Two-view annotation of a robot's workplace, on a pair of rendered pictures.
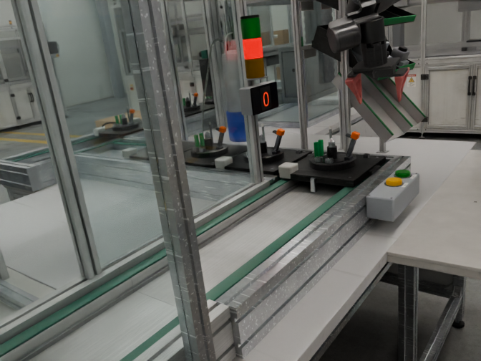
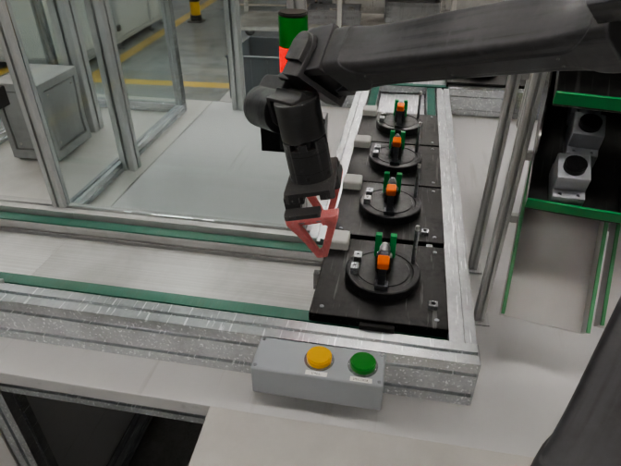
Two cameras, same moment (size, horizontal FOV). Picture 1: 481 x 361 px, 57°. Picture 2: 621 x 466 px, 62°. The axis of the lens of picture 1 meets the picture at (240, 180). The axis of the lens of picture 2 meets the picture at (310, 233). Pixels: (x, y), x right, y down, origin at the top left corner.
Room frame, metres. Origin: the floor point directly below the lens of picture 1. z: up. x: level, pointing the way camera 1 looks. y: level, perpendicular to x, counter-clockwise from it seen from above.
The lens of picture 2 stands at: (0.79, -0.90, 1.59)
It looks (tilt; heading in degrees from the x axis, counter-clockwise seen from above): 34 degrees down; 61
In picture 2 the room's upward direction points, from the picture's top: straight up
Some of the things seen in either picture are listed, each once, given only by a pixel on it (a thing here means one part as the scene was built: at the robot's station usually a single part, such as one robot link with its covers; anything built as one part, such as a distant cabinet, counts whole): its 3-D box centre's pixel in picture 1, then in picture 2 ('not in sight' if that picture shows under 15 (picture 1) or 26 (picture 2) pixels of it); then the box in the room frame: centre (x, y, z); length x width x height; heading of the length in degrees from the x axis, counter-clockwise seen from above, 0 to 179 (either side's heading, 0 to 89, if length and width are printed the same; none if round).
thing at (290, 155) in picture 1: (262, 145); (391, 192); (1.45, -0.09, 1.01); 0.24 x 0.24 x 0.13; 51
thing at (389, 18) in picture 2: not in sight; (411, 9); (4.80, 4.05, 0.40); 0.61 x 0.41 x 0.22; 143
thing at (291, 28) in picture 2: (250, 28); (293, 30); (1.21, -0.07, 1.38); 0.05 x 0.05 x 0.05
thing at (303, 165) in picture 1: (333, 167); (382, 281); (1.28, -0.28, 0.96); 0.24 x 0.24 x 0.02; 51
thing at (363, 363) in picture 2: (402, 175); (362, 364); (1.14, -0.44, 0.96); 0.04 x 0.04 x 0.02
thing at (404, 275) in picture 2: (332, 160); (382, 273); (1.28, -0.28, 0.98); 0.14 x 0.14 x 0.02
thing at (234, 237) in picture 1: (274, 218); (237, 276); (1.07, -0.08, 0.91); 0.84 x 0.28 x 0.10; 141
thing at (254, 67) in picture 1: (254, 67); not in sight; (1.21, -0.07, 1.28); 0.05 x 0.05 x 0.05
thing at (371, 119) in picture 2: not in sight; (399, 113); (1.76, 0.29, 1.01); 0.24 x 0.24 x 0.13; 51
